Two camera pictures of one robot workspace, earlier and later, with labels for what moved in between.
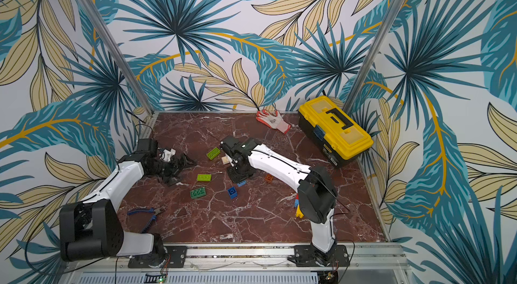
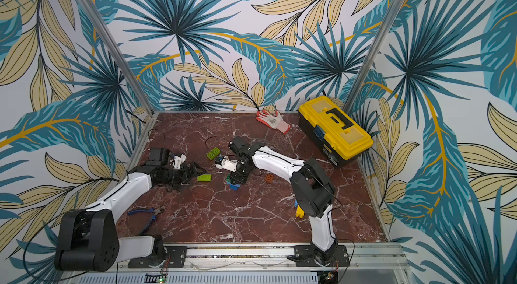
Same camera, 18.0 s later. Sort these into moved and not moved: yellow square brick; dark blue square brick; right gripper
Moved: dark blue square brick
Not moved: right gripper; yellow square brick
